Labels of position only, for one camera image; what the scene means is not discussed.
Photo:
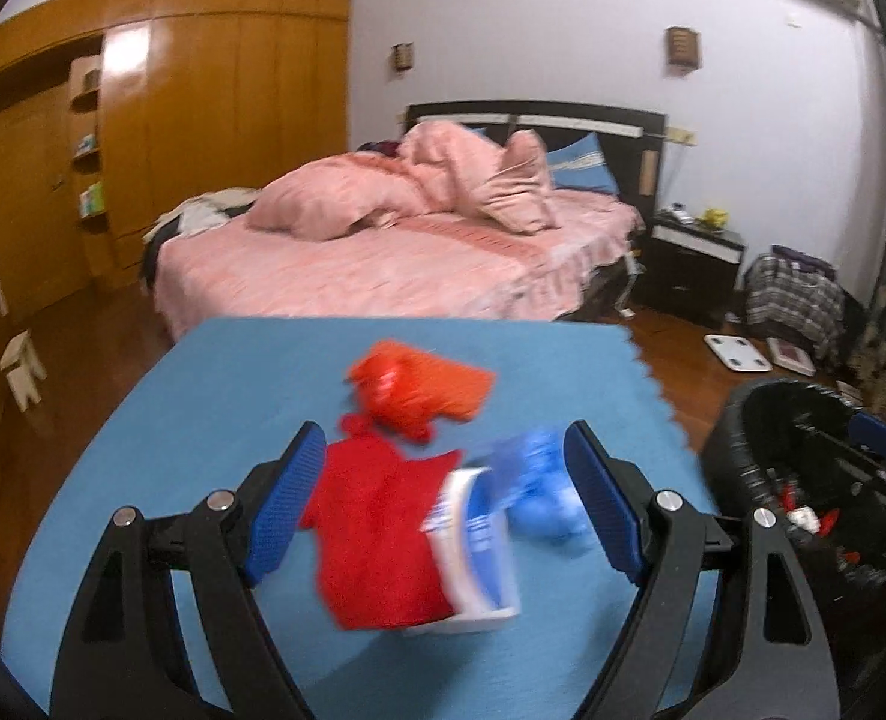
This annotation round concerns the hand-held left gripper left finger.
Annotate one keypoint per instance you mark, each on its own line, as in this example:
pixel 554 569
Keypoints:
pixel 285 499

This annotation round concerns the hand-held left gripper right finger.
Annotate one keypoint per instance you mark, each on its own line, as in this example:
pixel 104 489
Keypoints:
pixel 608 502

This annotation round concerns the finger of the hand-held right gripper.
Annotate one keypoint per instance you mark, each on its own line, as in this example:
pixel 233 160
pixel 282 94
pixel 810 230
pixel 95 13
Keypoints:
pixel 833 448
pixel 884 433

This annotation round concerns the blue plastic glove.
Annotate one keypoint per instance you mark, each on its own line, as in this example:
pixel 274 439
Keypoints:
pixel 548 495

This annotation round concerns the red knit glove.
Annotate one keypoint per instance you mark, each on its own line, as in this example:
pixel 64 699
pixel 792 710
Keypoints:
pixel 375 540
pixel 829 521

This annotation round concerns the white pink sock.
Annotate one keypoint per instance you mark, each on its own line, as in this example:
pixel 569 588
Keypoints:
pixel 803 517

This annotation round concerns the black bin with plastic liner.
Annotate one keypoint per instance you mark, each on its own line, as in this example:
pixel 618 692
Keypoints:
pixel 743 450

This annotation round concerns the white and blue cloth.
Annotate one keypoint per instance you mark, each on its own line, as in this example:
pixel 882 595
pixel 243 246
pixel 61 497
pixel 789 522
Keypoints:
pixel 477 555

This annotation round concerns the red plastic wrapper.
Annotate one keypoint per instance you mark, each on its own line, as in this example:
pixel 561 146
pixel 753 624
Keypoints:
pixel 383 382

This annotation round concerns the orange knitted cloth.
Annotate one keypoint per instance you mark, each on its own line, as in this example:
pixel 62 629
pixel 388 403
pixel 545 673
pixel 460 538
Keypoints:
pixel 450 386

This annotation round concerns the white booklet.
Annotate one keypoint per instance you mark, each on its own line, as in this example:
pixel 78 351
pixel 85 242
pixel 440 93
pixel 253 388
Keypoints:
pixel 848 390

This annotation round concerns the white scale with red centre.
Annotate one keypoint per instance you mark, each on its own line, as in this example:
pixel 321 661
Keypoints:
pixel 792 356

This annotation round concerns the white bathroom scale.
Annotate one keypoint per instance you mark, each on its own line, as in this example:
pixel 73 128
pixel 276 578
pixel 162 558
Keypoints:
pixel 739 352

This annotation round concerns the blue tablecloth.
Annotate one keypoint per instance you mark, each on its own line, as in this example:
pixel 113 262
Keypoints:
pixel 188 405

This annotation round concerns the plaid cloth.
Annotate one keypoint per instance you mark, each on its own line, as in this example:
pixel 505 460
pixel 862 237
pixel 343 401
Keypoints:
pixel 788 307

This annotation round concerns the dark folded garment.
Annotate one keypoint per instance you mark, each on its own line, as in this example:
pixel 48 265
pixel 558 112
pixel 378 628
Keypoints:
pixel 803 256

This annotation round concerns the dark nightstand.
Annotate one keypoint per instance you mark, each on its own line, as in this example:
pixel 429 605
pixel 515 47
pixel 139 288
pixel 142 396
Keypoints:
pixel 690 270

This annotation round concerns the pink bedsheet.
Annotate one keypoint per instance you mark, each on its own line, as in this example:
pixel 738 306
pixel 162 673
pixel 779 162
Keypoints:
pixel 383 270

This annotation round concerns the yellow plush toy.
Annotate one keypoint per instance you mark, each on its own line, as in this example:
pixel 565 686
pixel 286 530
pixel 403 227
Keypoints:
pixel 714 219

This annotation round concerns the white remote control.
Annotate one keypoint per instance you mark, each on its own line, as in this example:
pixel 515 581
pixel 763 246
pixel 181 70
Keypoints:
pixel 675 214

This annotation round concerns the pile of light clothes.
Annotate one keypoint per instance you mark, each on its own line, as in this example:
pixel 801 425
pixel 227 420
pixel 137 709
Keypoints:
pixel 203 217

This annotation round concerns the small wooden stool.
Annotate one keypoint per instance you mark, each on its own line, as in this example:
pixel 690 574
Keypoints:
pixel 21 367

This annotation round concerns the pink duvet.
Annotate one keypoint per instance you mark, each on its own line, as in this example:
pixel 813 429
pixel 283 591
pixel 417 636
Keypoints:
pixel 323 195

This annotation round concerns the blue patterned pillow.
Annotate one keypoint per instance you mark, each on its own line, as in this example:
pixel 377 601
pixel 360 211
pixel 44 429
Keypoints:
pixel 582 165

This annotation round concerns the green toiletry bottles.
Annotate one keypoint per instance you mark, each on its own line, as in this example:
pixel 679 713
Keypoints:
pixel 92 197

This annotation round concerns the bed with pink bedding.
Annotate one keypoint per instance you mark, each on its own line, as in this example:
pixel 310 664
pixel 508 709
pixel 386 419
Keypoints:
pixel 623 142

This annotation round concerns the dark purple cloth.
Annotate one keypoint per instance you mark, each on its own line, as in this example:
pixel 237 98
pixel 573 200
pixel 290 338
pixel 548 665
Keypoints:
pixel 381 148

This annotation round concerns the small shelf bottles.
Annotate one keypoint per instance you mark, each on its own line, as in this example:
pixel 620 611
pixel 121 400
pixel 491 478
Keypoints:
pixel 86 146

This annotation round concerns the wooden wardrobe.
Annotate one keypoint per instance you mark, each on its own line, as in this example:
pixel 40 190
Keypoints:
pixel 263 90

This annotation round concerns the wall socket plate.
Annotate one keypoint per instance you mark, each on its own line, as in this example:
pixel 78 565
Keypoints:
pixel 681 135

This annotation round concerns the large wooden wall lamp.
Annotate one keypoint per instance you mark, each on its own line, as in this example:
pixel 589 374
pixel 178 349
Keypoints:
pixel 683 47

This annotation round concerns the small wooden wall lamp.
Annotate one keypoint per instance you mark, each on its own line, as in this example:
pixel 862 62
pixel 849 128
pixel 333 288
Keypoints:
pixel 403 57

